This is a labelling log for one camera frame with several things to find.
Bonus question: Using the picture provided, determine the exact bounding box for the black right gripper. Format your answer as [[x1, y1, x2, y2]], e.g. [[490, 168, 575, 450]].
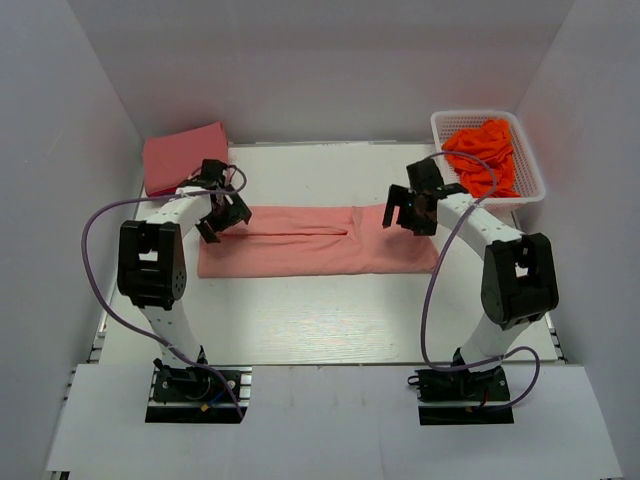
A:
[[383, 185, 438, 237]]

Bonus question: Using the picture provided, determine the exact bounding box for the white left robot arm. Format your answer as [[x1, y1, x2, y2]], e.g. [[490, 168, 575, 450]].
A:
[[117, 182, 251, 399]]

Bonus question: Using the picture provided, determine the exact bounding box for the orange t shirt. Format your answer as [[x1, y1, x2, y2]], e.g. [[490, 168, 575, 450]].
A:
[[442, 118, 519, 198]]

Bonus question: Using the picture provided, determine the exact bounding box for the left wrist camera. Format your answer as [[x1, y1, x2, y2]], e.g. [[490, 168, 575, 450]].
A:
[[190, 159, 230, 191]]

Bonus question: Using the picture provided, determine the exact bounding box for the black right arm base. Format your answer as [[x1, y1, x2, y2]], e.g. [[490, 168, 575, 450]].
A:
[[407, 364, 514, 426]]

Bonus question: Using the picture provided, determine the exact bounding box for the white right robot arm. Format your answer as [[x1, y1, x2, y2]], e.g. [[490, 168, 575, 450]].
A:
[[382, 184, 559, 399]]

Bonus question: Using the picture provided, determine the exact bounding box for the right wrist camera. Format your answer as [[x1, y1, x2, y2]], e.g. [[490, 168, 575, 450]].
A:
[[406, 158, 468, 196]]

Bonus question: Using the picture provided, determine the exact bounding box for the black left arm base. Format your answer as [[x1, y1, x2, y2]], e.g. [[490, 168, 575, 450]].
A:
[[145, 358, 252, 425]]

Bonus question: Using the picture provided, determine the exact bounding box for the folded magenta t shirt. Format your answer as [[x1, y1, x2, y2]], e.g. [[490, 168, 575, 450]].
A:
[[147, 187, 177, 198]]

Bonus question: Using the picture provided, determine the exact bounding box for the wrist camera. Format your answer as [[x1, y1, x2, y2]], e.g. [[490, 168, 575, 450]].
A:
[[190, 159, 230, 191], [406, 158, 468, 196]]

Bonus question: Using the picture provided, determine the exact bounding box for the light pink t shirt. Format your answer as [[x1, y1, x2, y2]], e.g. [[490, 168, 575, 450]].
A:
[[197, 204, 439, 278]]

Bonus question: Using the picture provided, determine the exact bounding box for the folded salmon red t shirt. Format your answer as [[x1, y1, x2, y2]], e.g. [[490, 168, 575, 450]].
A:
[[142, 122, 229, 195]]

